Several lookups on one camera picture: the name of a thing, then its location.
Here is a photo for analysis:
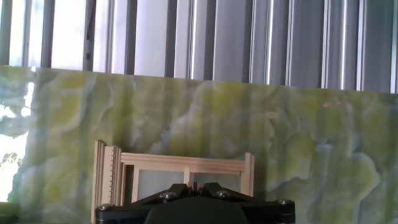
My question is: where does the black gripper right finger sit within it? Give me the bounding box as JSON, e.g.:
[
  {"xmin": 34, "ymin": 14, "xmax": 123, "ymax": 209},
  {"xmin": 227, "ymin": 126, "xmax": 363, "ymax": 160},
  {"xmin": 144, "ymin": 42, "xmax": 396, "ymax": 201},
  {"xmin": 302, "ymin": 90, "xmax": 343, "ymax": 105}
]
[{"xmin": 195, "ymin": 182, "xmax": 296, "ymax": 224}]

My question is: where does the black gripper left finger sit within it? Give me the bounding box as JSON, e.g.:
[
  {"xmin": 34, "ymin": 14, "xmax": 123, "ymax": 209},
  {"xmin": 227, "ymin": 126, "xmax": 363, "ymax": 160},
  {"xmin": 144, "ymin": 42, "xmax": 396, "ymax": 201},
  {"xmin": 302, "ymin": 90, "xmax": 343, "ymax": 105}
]
[{"xmin": 95, "ymin": 182, "xmax": 196, "ymax": 224}]

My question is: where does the small wooden sliding sash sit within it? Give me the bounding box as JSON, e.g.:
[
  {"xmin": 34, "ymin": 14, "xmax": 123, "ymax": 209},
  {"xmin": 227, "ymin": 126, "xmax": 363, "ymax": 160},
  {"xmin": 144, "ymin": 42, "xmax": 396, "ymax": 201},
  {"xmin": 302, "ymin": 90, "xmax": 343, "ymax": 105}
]
[{"xmin": 186, "ymin": 167, "xmax": 243, "ymax": 195}]

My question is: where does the green marble pattern mat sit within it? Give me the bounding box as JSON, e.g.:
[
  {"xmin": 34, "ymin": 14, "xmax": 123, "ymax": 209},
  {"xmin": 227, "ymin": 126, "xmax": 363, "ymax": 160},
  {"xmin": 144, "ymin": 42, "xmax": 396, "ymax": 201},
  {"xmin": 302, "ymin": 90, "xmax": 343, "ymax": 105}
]
[{"xmin": 0, "ymin": 64, "xmax": 398, "ymax": 224}]

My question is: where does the miniature wooden window frame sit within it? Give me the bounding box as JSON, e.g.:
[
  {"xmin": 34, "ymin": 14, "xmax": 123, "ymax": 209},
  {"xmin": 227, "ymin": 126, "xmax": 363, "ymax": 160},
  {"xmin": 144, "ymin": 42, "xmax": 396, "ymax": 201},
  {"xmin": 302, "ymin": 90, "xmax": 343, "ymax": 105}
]
[{"xmin": 90, "ymin": 139, "xmax": 256, "ymax": 224}]

